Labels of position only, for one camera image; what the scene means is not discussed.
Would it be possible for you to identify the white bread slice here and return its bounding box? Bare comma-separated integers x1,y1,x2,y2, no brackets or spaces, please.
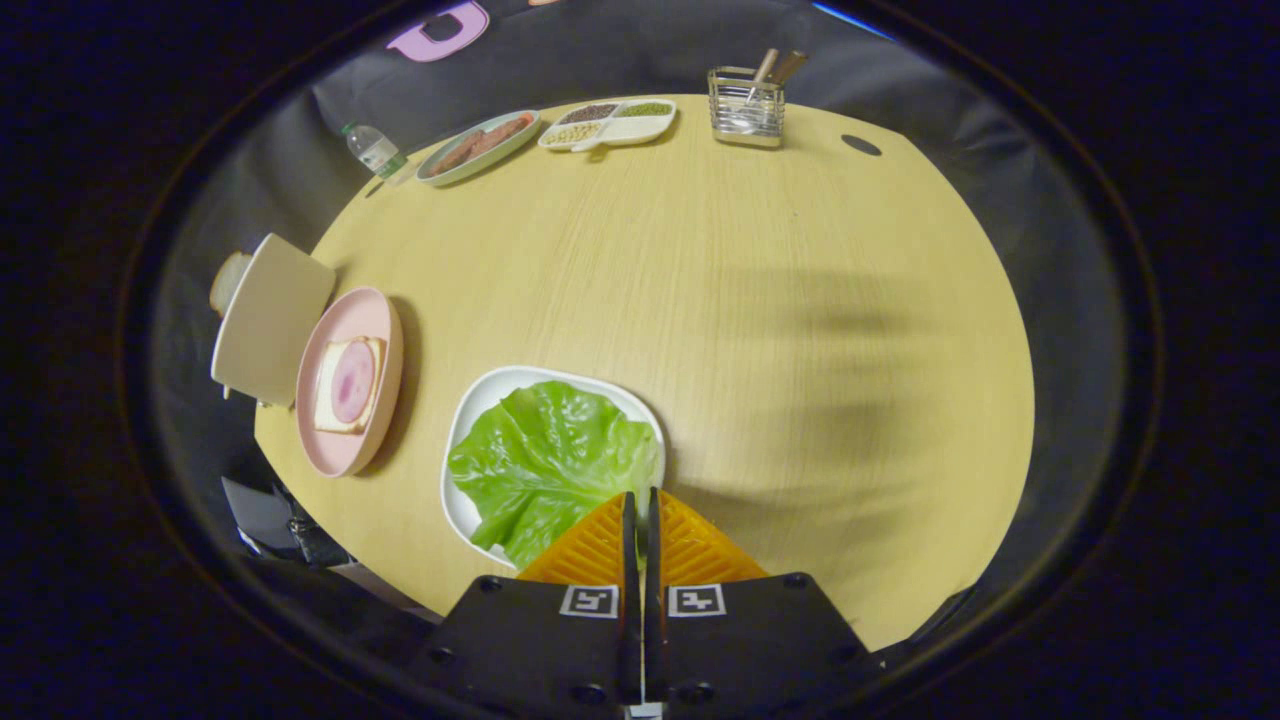
313,336,387,435

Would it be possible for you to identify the white square plate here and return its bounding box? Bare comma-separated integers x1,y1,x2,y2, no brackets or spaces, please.
440,366,668,571

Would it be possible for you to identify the brown meat patty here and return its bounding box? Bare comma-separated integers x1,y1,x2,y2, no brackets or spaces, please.
465,115,534,161
430,128,488,177

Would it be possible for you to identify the pink round plate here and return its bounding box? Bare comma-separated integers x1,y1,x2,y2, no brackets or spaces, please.
295,286,405,479

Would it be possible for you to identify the cream square plate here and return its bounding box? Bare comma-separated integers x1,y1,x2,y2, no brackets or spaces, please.
210,233,337,408

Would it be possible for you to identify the clear plastic water bottle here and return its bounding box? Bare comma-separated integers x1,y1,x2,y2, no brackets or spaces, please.
342,122,409,182

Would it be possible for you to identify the green oval plate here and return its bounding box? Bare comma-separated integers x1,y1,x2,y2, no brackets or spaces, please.
416,109,542,188

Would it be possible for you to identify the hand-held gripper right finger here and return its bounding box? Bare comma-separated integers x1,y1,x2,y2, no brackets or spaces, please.
645,487,887,713

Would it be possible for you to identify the clear wire utensil holder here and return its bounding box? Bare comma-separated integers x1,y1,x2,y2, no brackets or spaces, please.
707,66,786,149

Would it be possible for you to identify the pink ham slice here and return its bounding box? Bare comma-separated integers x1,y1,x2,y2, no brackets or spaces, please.
331,340,376,424

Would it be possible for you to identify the green lettuce leaf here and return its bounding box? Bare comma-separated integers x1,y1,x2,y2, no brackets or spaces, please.
447,380,663,571

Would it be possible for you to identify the black backdrop cloth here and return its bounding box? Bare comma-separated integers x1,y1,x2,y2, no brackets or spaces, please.
150,0,1131,641

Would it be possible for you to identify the white divided dish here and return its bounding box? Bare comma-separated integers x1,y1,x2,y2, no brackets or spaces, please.
538,98,678,154

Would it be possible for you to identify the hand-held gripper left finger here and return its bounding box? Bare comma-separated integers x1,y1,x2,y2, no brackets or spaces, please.
405,490,642,713

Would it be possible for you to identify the dark grey object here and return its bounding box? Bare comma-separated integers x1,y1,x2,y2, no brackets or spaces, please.
220,475,353,571

